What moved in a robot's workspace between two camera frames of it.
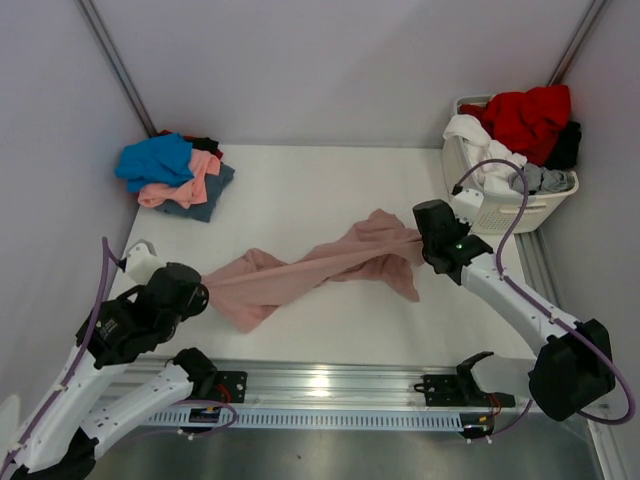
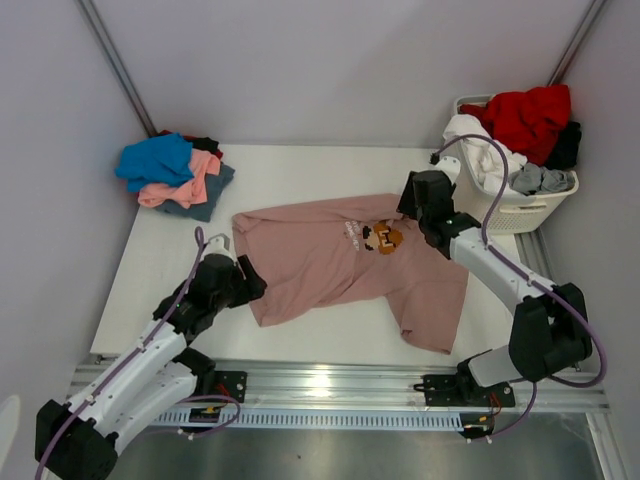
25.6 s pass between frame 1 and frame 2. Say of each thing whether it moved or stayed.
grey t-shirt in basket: stayed
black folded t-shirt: stayed
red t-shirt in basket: stayed
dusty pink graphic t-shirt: moved
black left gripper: moved
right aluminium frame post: stayed
